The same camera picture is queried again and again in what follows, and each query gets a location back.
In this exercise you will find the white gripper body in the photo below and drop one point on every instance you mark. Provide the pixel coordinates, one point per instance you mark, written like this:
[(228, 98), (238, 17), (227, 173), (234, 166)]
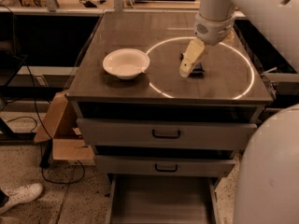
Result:
[(214, 31)]

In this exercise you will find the dark blue rxbar wrapper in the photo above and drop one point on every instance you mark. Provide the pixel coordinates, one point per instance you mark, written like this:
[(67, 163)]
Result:
[(198, 70)]

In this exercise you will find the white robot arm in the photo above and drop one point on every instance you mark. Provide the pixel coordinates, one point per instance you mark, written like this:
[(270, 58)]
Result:
[(268, 185)]

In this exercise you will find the grey top drawer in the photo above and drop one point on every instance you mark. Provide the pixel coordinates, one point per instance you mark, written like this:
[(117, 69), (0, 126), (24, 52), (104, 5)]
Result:
[(157, 134)]

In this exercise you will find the grey drawer cabinet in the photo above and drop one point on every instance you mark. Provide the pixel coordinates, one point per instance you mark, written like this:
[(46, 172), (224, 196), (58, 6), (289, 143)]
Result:
[(229, 91)]

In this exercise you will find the grey middle drawer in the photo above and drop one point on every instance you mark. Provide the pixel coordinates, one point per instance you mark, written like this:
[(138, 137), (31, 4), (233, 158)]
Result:
[(158, 166)]

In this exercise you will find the grey open bottom drawer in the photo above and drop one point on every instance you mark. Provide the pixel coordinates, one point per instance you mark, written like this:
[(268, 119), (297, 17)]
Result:
[(145, 199)]

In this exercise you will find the white ceramic bowl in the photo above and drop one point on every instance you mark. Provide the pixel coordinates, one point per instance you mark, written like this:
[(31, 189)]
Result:
[(126, 63)]

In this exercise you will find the brown cardboard box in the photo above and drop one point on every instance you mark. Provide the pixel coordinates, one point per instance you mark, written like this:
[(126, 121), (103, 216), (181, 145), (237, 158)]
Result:
[(60, 133)]

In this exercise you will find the white sneaker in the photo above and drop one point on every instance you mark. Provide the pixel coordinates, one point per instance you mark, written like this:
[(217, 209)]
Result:
[(24, 194)]

